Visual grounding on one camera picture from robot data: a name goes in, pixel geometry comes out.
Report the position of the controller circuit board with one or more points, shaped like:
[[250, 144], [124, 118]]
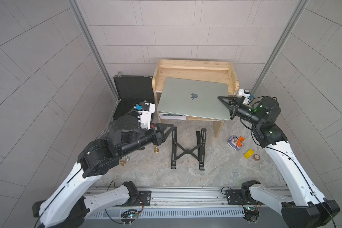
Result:
[[251, 214], [129, 216]]

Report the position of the left controller circuit board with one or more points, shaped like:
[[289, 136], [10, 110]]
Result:
[[129, 216]]

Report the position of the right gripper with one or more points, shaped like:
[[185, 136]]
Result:
[[234, 107]]

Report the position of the orange plastic block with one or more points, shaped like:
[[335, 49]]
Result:
[[240, 142]]

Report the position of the small card box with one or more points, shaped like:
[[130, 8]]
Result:
[[232, 142]]

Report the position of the open black tool case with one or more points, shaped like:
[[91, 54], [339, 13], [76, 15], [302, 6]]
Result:
[[131, 91]]

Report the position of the white book under stack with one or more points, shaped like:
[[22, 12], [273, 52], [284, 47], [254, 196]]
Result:
[[172, 116]]

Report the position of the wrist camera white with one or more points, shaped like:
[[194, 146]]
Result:
[[145, 112], [248, 97]]

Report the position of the black folding laptop stand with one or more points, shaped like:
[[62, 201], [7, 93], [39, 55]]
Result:
[[197, 152]]

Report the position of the silver laptop computer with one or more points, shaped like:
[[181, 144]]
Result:
[[193, 98]]

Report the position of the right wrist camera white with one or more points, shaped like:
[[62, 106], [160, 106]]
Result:
[[248, 97]]

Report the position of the right controller circuit board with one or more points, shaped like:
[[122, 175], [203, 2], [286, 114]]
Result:
[[251, 214]]

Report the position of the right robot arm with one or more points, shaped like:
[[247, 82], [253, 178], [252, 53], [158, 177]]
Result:
[[307, 206]]

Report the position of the wooden two-tier shelf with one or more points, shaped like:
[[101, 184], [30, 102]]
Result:
[[208, 71]]

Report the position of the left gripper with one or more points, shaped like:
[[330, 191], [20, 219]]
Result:
[[158, 134]]

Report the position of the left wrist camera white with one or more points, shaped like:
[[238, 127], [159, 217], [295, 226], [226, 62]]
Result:
[[145, 112]]

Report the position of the aluminium mounting rail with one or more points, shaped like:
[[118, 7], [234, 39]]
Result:
[[174, 202]]

